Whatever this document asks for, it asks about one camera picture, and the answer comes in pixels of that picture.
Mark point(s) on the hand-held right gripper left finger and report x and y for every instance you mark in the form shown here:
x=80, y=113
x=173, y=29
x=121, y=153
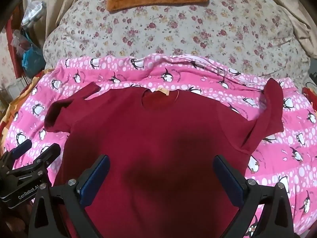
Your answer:
x=97, y=172

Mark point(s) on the red bag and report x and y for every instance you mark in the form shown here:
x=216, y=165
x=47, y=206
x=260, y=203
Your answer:
x=310, y=94

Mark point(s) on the floral quilt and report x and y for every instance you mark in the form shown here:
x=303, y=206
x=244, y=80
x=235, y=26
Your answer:
x=173, y=29

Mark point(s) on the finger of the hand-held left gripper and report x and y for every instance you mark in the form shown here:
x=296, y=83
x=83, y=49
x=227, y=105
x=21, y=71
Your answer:
x=21, y=150
x=48, y=155

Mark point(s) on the blue plastic bag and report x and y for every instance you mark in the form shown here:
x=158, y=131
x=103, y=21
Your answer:
x=31, y=57

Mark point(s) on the clear plastic bag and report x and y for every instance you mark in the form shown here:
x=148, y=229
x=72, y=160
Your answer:
x=33, y=14

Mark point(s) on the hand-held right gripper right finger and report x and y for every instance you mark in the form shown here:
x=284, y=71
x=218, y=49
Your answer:
x=226, y=174

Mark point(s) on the pink penguin print blanket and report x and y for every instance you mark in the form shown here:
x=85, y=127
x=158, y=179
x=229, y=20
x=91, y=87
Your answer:
x=86, y=79

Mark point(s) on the dark red shirt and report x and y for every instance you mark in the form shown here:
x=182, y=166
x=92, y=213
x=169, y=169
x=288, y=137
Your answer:
x=161, y=129

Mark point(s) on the orange yellow cloth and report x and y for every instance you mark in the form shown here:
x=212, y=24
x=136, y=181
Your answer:
x=14, y=104

